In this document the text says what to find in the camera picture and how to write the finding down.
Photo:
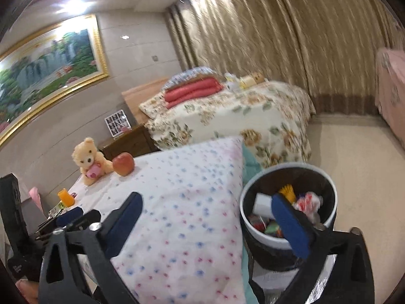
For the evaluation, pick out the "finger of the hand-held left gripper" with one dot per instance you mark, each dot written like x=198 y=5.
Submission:
x=88 y=220
x=69 y=216

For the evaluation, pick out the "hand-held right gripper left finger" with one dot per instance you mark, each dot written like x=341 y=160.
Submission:
x=126 y=221

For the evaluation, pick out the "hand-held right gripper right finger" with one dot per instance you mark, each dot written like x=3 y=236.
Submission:
x=289 y=224

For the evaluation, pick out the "clear red white wrapper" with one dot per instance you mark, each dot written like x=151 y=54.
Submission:
x=308 y=205

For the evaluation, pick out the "large orange foam net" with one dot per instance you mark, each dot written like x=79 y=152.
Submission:
x=287 y=193

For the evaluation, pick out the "white foam block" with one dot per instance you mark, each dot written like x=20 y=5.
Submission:
x=262 y=204

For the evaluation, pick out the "white trash bin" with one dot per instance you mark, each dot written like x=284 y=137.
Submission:
x=329 y=202

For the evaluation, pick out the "person's left hand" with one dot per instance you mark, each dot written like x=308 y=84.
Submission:
x=28 y=293

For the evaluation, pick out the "small green packet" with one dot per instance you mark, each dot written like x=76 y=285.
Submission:
x=58 y=209

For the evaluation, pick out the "small orange foam net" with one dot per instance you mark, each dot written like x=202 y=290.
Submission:
x=65 y=199

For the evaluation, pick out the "pink cloth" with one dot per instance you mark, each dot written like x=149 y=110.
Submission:
x=37 y=199

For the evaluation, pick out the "white dotted bed sheet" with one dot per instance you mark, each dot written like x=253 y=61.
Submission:
x=177 y=212

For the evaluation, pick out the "red apple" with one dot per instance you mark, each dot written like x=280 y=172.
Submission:
x=124 y=163

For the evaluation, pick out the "cream teddy bear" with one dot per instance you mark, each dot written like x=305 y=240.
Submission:
x=88 y=160

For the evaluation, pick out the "teal blanket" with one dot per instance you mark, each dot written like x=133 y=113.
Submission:
x=251 y=161

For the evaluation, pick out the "wooden nightstand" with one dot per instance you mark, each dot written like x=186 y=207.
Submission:
x=129 y=145

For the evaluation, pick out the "floral quilt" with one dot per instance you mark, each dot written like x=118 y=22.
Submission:
x=237 y=117

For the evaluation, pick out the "floral pillow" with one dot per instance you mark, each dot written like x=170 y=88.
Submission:
x=152 y=104

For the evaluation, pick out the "wooden headboard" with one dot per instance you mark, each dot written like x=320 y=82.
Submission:
x=139 y=98

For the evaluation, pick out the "gold framed landscape painting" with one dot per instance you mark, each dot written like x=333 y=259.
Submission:
x=47 y=76

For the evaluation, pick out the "folded red blanket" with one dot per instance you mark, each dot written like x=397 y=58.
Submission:
x=193 y=93

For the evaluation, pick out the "yellow plush toy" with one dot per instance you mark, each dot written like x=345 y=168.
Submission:
x=251 y=80

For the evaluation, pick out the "white bunny plush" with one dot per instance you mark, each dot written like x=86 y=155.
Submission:
x=232 y=81

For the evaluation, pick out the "blue patterned pillow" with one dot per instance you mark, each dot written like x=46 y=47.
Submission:
x=193 y=76

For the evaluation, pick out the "pink heart printed cover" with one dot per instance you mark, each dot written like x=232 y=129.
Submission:
x=390 y=85

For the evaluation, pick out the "beige patterned curtain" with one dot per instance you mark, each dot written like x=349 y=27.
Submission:
x=269 y=38

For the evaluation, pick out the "photo collage frame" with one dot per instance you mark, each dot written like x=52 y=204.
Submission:
x=117 y=123

